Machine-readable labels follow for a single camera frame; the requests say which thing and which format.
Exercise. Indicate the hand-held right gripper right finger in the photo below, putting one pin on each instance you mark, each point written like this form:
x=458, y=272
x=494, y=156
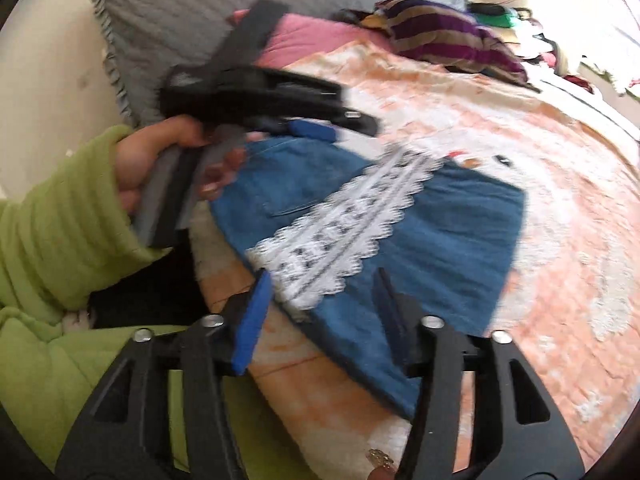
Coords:
x=397, y=320

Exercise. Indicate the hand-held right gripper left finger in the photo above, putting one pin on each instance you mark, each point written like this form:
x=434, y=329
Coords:
x=252, y=320

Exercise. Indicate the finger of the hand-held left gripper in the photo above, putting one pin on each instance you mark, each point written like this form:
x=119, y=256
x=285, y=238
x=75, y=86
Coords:
x=315, y=130
x=362, y=122

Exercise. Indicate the blue pants with lace trim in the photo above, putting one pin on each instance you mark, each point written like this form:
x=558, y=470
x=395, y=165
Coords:
x=450, y=240

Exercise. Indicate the person's left forearm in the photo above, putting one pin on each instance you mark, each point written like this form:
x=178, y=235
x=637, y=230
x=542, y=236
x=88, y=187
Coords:
x=60, y=220

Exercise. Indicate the person's left hand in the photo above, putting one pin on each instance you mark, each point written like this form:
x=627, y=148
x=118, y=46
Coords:
x=145, y=155

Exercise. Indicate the person's right hand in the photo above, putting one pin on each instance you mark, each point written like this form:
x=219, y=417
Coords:
x=382, y=467

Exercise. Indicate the pink pillow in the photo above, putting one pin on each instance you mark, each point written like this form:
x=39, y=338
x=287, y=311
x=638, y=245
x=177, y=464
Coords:
x=310, y=35

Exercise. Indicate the grey quilted cushion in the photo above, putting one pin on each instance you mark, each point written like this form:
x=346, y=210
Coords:
x=175, y=10

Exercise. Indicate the dark cloth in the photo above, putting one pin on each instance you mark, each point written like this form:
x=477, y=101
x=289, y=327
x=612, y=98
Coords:
x=150, y=300

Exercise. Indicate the purple striped pillow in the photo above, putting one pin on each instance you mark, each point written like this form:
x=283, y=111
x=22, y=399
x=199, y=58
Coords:
x=440, y=30

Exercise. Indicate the pile of folded clothes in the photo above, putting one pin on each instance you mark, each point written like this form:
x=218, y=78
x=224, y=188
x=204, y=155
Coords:
x=505, y=20

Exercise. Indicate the orange floral blanket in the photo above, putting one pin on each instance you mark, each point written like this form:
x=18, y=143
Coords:
x=550, y=160

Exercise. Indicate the person's green jacket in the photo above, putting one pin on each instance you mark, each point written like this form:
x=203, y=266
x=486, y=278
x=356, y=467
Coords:
x=50, y=370

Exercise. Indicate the white bed sheet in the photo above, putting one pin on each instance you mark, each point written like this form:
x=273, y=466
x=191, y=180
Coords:
x=590, y=105

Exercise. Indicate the clothes on windowsill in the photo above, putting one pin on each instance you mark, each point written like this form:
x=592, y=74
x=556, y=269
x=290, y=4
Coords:
x=620, y=80

